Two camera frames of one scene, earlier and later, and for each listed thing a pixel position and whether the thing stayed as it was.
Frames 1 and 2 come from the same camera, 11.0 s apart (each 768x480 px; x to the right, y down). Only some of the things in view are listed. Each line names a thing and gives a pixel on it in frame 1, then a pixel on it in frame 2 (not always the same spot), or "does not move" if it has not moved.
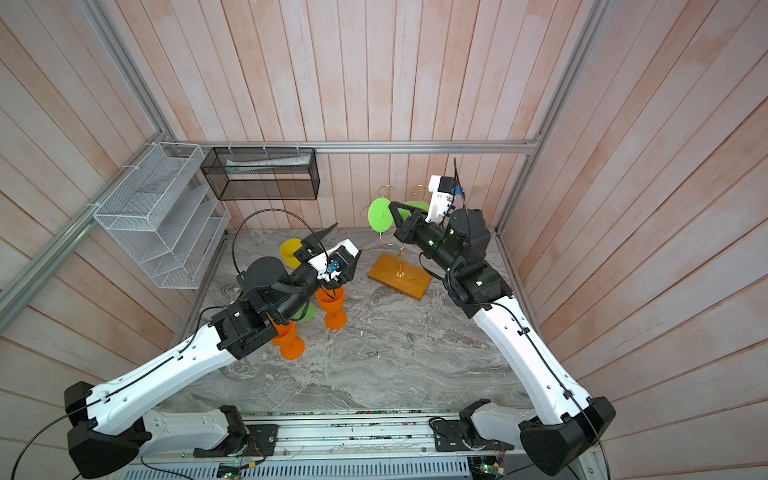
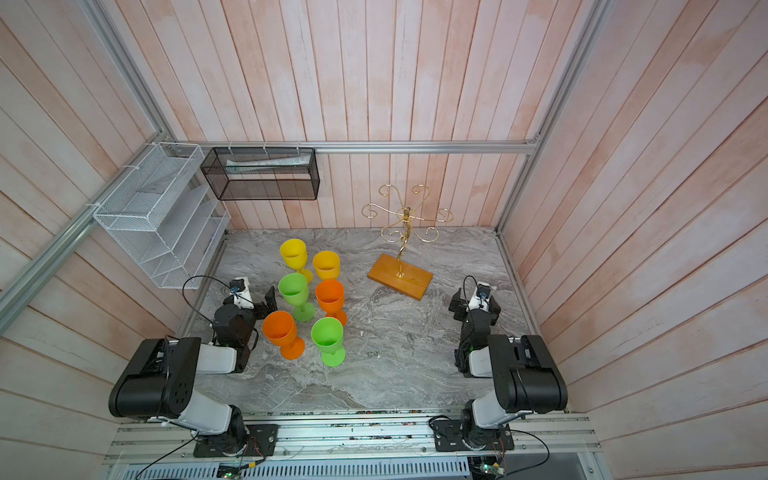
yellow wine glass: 287,250 does not move
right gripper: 412,231 to 462,306
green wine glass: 380,215 to 328,336
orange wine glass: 291,346 does not move
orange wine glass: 331,301 does not move
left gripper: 305,252 to 260,307
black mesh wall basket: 263,173 does not move
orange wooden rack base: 400,275 does not move
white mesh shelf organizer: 171,226 does not move
